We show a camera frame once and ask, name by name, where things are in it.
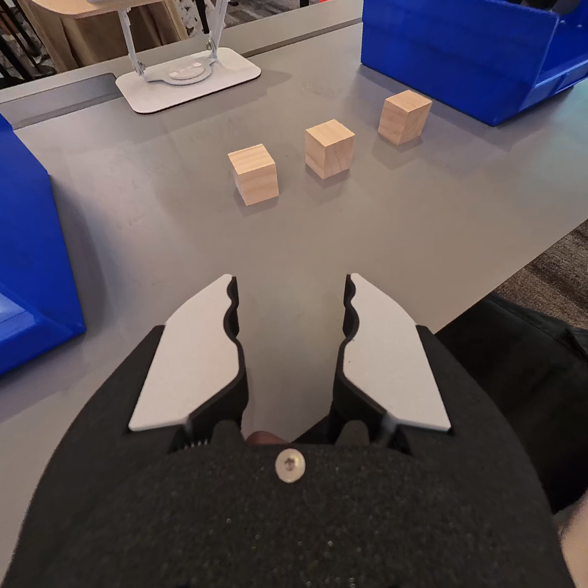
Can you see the wooden document stand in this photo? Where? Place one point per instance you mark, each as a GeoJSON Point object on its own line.
{"type": "Point", "coordinates": [188, 87]}

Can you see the wooden cube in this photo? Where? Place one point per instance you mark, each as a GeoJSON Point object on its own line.
{"type": "Point", "coordinates": [330, 148]}
{"type": "Point", "coordinates": [253, 174]}
{"type": "Point", "coordinates": [404, 116]}

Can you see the person's black pants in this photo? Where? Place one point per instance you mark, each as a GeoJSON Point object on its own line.
{"type": "Point", "coordinates": [519, 390]}

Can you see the person's cream sweatshirt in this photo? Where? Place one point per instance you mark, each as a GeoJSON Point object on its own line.
{"type": "Point", "coordinates": [576, 551]}

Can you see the blue plastic bin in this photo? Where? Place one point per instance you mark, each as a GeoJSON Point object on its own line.
{"type": "Point", "coordinates": [459, 55]}
{"type": "Point", "coordinates": [27, 257]}

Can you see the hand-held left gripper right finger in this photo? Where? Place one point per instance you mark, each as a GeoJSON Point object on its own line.
{"type": "Point", "coordinates": [390, 367]}

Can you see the tan cloth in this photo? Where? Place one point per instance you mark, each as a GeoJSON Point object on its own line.
{"type": "Point", "coordinates": [82, 36]}

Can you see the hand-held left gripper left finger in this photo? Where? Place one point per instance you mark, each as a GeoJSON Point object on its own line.
{"type": "Point", "coordinates": [193, 363]}

